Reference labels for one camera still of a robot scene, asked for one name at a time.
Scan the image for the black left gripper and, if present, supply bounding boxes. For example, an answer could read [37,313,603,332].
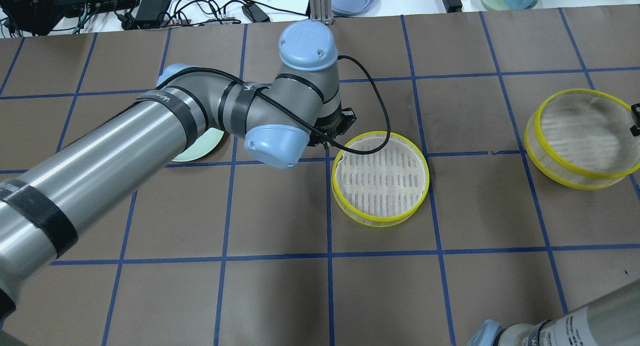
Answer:
[313,105,357,141]

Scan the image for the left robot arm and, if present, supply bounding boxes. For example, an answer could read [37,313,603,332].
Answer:
[0,20,355,320]

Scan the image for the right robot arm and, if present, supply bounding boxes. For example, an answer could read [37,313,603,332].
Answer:
[468,280,640,345]

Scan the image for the light green plate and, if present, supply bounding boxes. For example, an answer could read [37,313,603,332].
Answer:
[171,128,226,163]

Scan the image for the black power adapter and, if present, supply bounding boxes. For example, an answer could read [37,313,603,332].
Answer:
[241,3,271,24]

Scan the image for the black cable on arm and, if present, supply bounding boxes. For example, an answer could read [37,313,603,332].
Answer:
[160,55,392,151]

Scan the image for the aluminium frame post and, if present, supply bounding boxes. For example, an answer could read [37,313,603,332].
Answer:
[308,0,334,25]

